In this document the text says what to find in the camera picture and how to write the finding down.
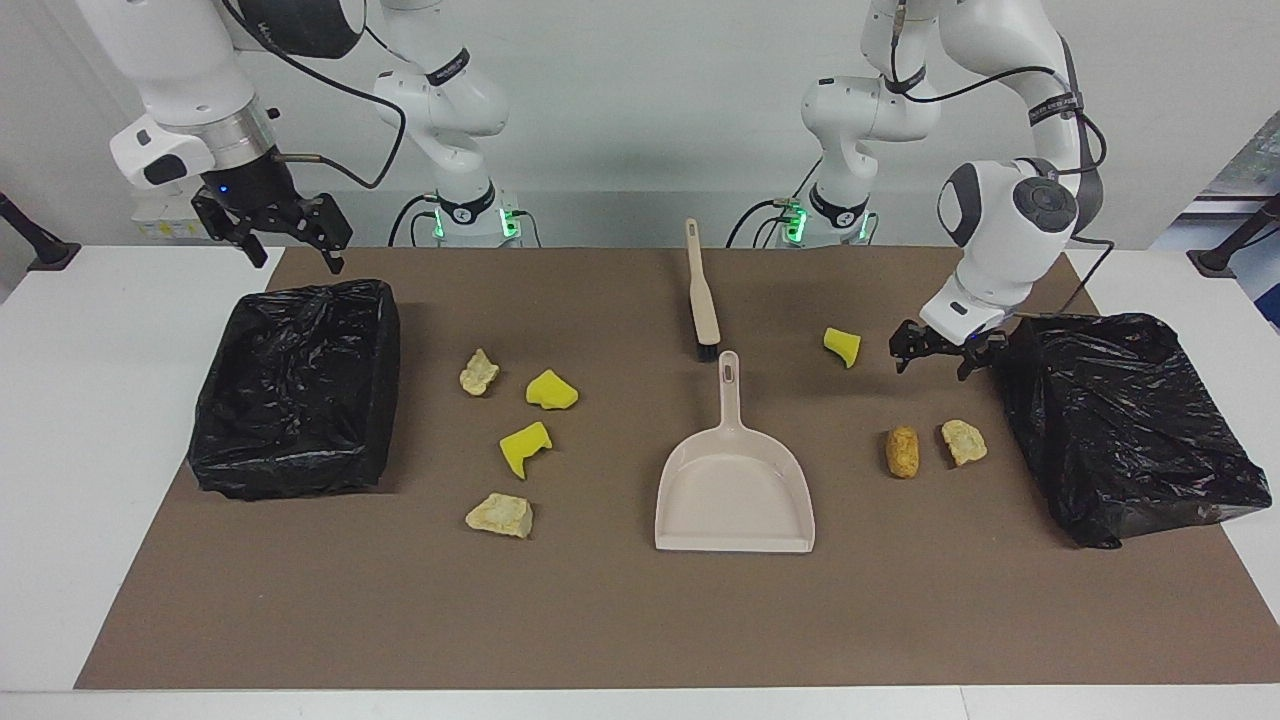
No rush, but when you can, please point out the striped croissant piece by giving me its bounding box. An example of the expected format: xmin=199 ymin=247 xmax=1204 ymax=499
xmin=941 ymin=419 xmax=989 ymax=467

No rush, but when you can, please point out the brown bread nugget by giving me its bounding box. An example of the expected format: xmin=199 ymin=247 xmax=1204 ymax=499
xmin=885 ymin=426 xmax=920 ymax=479

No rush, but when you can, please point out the beige hand brush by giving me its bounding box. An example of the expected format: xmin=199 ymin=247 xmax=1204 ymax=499
xmin=684 ymin=218 xmax=723 ymax=363

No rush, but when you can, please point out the beige plastic dustpan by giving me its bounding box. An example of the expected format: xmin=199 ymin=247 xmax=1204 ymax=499
xmin=654 ymin=350 xmax=816 ymax=554

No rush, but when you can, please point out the rounded yellow sponge piece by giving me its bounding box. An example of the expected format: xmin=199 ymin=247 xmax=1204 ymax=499
xmin=526 ymin=369 xmax=580 ymax=411

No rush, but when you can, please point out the notched yellow sponge piece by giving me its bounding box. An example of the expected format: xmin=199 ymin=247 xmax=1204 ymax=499
xmin=499 ymin=421 xmax=554 ymax=481

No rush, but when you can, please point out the pale bread chunk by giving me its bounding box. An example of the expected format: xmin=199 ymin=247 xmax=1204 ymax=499
xmin=465 ymin=492 xmax=535 ymax=540

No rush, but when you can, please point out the open bin with black bag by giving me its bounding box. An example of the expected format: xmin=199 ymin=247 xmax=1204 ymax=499
xmin=187 ymin=278 xmax=403 ymax=501

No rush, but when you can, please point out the bin wrapped in black bag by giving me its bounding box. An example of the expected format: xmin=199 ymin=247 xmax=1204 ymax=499
xmin=995 ymin=312 xmax=1273 ymax=550

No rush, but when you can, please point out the small pale crumpled scrap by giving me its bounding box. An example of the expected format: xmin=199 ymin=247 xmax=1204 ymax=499
xmin=459 ymin=348 xmax=501 ymax=397

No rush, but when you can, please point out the black stand foot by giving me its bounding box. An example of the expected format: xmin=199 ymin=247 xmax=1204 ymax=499
xmin=1187 ymin=195 xmax=1280 ymax=278
xmin=0 ymin=192 xmax=81 ymax=271

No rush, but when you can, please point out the brown table mat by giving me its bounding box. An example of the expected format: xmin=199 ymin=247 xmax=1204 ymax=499
xmin=75 ymin=247 xmax=1280 ymax=691

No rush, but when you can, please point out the white wall socket box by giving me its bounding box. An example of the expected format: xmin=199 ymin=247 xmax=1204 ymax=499
xmin=130 ymin=190 xmax=216 ymax=242

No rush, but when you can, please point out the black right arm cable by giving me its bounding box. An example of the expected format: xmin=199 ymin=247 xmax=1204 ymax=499
xmin=220 ymin=0 xmax=409 ymax=191

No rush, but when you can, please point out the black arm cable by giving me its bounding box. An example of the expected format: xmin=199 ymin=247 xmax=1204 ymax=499
xmin=220 ymin=0 xmax=409 ymax=191
xmin=885 ymin=0 xmax=1116 ymax=321

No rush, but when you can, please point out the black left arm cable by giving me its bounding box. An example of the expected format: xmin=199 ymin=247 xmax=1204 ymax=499
xmin=885 ymin=0 xmax=1116 ymax=321

